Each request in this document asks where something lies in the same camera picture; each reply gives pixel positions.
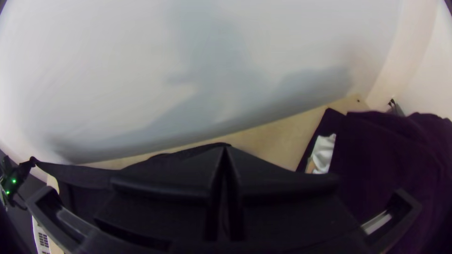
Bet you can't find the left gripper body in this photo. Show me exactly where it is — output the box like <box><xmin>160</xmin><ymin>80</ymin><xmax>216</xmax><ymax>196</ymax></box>
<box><xmin>14</xmin><ymin>160</ymin><xmax>36</xmax><ymax>188</ymax></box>

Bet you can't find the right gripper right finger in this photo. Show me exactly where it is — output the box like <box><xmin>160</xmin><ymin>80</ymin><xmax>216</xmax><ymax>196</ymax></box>
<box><xmin>226</xmin><ymin>146</ymin><xmax>361</xmax><ymax>247</ymax></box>

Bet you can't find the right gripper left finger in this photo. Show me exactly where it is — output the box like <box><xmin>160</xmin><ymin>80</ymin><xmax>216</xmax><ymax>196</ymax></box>
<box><xmin>93</xmin><ymin>145</ymin><xmax>226</xmax><ymax>247</ymax></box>

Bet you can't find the black t-shirt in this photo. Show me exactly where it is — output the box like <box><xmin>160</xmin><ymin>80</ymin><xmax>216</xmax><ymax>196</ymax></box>
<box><xmin>30</xmin><ymin>142</ymin><xmax>234</xmax><ymax>226</ymax></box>

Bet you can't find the white laundry basket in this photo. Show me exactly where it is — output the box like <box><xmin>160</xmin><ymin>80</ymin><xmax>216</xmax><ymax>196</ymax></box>
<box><xmin>32</xmin><ymin>215</ymin><xmax>53</xmax><ymax>254</ymax></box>

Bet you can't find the pile of folded clothes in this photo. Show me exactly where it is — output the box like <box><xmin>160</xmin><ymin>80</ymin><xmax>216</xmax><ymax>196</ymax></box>
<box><xmin>296</xmin><ymin>107</ymin><xmax>452</xmax><ymax>254</ymax></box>

